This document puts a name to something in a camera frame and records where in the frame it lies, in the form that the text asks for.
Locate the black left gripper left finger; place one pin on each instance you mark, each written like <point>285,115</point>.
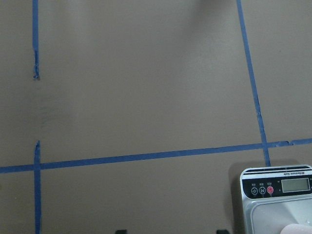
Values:
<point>124,231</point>

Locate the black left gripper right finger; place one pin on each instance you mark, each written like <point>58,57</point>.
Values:
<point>222,232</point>

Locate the pink cup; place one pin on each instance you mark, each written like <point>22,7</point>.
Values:
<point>296,229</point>

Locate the digital kitchen scale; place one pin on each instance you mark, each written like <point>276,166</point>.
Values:
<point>276,199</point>

